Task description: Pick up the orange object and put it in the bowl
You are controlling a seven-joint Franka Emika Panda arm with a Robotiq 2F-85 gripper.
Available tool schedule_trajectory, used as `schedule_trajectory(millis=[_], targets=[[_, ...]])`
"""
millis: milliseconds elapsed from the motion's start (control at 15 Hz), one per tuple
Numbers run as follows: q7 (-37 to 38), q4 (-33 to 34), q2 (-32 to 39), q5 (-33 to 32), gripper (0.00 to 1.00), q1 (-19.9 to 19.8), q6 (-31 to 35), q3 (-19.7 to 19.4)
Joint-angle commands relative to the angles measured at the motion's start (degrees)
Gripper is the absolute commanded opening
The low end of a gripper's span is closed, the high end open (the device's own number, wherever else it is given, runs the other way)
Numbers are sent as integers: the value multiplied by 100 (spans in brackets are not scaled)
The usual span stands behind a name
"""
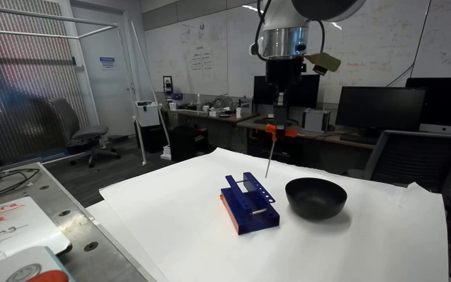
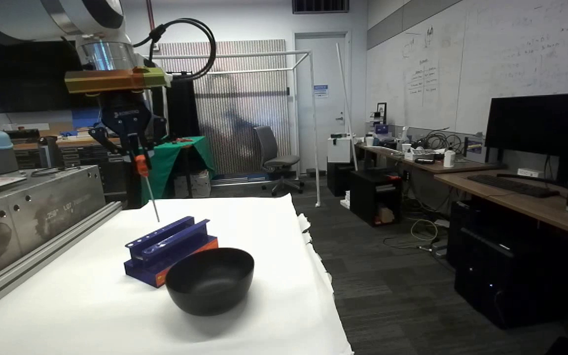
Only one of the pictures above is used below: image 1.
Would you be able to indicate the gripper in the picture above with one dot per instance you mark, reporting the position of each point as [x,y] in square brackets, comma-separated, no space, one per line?
[284,71]

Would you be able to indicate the black bowl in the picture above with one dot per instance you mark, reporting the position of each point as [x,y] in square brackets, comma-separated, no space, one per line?
[315,197]

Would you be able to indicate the white board with red patch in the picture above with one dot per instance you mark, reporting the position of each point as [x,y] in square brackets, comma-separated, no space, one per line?
[18,268]

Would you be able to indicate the white box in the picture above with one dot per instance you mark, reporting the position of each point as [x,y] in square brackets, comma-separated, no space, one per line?
[147,114]

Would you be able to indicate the silver box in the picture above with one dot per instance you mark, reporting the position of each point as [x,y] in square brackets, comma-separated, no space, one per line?
[316,120]

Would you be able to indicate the metal table with bolt holes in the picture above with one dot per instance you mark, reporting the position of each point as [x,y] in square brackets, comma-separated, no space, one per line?
[76,231]

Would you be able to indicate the black cabinet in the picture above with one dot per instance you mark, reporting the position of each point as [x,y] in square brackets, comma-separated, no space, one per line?
[182,143]

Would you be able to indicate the row of monitors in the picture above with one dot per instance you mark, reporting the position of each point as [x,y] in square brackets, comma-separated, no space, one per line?
[378,107]

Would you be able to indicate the black keyboard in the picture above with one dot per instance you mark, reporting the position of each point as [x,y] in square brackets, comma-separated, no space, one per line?
[356,138]

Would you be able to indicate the black monitor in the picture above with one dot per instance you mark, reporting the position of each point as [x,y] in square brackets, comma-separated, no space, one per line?
[307,92]

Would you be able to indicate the grey office chair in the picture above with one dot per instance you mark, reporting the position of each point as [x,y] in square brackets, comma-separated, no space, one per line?
[84,133]

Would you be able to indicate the orange tool with metal rod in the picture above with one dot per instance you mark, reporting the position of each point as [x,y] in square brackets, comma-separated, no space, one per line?
[271,129]

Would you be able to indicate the black mesh office chair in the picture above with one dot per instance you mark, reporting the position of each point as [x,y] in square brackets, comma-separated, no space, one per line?
[413,160]

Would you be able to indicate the large white paper sheet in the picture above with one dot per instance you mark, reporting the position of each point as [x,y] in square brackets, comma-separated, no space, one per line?
[194,235]

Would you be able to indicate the long wooden desk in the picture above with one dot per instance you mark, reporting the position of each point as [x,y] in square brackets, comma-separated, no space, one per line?
[217,116]

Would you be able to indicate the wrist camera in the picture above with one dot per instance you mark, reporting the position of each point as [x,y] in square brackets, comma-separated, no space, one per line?
[323,61]

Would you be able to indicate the door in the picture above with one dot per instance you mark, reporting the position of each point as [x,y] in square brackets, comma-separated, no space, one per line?
[104,90]

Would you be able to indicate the blue slotted block orange base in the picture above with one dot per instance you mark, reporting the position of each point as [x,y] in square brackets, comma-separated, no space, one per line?
[249,219]

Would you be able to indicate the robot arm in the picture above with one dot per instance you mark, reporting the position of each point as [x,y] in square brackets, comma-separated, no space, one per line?
[284,15]

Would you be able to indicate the blue door sign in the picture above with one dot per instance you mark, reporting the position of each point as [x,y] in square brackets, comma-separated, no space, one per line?
[107,63]

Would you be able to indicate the white paper with red writing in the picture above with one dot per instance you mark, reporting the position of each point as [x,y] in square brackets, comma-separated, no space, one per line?
[10,227]

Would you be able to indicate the white pipe frame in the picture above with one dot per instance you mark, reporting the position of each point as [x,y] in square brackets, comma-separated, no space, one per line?
[139,78]

